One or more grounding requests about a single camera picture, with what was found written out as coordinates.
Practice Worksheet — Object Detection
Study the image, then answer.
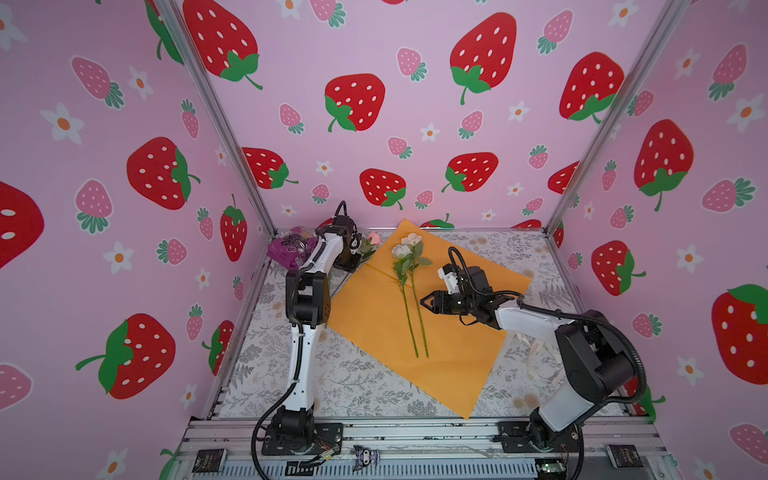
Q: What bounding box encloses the fake cream rose stem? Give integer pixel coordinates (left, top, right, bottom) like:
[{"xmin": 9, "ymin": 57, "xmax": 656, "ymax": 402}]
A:
[{"xmin": 392, "ymin": 244, "xmax": 419, "ymax": 358}]

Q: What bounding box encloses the orange wrapping paper sheet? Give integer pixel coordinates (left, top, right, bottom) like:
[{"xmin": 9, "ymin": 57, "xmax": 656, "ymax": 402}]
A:
[{"xmin": 314, "ymin": 220, "xmax": 541, "ymax": 418}]

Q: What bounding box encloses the fake pink rose stem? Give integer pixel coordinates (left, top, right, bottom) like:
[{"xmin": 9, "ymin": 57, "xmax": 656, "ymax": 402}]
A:
[{"xmin": 359, "ymin": 232, "xmax": 382, "ymax": 262}]

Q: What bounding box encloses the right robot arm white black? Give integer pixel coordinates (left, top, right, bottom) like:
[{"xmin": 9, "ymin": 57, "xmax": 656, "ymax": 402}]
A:
[{"xmin": 420, "ymin": 247, "xmax": 647, "ymax": 451}]

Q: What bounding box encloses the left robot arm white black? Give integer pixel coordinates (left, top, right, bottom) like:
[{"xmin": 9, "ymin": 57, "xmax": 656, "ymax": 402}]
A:
[{"xmin": 252, "ymin": 201, "xmax": 361, "ymax": 456}]

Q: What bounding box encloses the purple plastic snack bag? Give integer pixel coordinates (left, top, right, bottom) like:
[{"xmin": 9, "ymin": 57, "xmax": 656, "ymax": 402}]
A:
[{"xmin": 267, "ymin": 227, "xmax": 318, "ymax": 270}]

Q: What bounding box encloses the white ribbon strip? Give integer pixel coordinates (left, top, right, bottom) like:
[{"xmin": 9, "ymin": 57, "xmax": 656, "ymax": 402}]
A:
[{"xmin": 513, "ymin": 333, "xmax": 547, "ymax": 380}]

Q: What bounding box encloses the small purple figure charm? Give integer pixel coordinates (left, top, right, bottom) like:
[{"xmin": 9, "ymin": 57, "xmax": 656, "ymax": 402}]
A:
[{"xmin": 353, "ymin": 445, "xmax": 380, "ymax": 472}]

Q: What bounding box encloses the right black label plate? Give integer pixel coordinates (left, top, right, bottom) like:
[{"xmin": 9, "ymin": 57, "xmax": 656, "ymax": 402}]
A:
[{"xmin": 606, "ymin": 444, "xmax": 644, "ymax": 470}]

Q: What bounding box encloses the black label plate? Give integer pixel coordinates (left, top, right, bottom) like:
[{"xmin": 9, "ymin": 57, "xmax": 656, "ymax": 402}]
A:
[
  {"xmin": 606, "ymin": 444, "xmax": 644, "ymax": 470},
  {"xmin": 191, "ymin": 448, "xmax": 228, "ymax": 474}
]

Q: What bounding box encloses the left black label plate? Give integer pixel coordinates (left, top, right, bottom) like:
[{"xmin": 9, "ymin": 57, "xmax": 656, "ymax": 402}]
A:
[{"xmin": 191, "ymin": 448, "xmax": 228, "ymax": 474}]

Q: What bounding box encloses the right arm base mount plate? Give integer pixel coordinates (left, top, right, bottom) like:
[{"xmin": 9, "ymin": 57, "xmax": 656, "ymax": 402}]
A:
[{"xmin": 495, "ymin": 421, "xmax": 583, "ymax": 454}]

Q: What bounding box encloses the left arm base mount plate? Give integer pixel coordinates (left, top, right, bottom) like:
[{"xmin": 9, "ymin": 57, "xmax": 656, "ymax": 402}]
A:
[{"xmin": 260, "ymin": 422, "xmax": 344, "ymax": 456}]

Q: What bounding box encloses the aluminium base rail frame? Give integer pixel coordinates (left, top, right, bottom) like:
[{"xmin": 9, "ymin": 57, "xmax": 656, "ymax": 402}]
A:
[{"xmin": 171, "ymin": 416, "xmax": 683, "ymax": 479}]

